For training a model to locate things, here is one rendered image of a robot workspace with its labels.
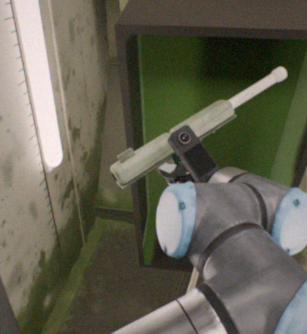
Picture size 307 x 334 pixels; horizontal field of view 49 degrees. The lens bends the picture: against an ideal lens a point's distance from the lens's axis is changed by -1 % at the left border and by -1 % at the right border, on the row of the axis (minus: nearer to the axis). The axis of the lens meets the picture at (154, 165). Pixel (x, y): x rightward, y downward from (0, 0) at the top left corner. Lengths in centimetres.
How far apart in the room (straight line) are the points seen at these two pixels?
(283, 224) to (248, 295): 16
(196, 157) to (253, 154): 102
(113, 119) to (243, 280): 234
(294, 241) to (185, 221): 17
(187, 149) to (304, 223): 24
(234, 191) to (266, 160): 121
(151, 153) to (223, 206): 33
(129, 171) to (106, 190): 190
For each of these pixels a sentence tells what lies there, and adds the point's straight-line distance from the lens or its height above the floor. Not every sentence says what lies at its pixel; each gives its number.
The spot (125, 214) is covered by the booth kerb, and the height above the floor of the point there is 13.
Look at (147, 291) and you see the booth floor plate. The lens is 220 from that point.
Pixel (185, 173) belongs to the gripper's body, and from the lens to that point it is 64.
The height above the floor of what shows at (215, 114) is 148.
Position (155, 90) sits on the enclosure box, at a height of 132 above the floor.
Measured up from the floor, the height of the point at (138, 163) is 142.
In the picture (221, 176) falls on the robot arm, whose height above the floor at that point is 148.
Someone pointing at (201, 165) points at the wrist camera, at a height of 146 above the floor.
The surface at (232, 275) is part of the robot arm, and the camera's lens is 34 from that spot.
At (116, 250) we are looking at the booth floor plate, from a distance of 244.
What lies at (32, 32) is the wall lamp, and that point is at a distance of 149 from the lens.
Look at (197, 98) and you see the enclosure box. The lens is 142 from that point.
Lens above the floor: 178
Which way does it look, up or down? 32 degrees down
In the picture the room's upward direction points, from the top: straight up
